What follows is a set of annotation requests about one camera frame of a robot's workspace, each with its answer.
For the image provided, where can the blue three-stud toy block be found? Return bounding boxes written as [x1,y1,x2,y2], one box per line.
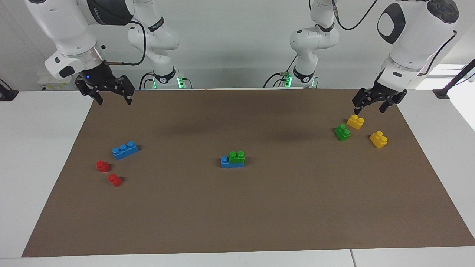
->
[221,156,245,168]
[112,141,140,161]

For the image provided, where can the black base cable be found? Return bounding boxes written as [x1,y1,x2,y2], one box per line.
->
[263,55,298,88]
[139,72,156,90]

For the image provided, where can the black table clamp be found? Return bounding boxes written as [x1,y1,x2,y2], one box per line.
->
[0,79,19,102]

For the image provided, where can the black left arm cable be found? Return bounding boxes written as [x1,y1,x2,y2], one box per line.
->
[331,0,458,77]

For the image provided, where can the black camera stand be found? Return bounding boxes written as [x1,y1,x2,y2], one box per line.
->
[433,59,475,100]

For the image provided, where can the brown table mat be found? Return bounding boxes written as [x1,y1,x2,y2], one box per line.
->
[22,88,475,258]

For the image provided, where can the yellow two-stud toy block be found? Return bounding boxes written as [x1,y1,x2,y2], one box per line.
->
[346,114,365,131]
[369,131,389,149]

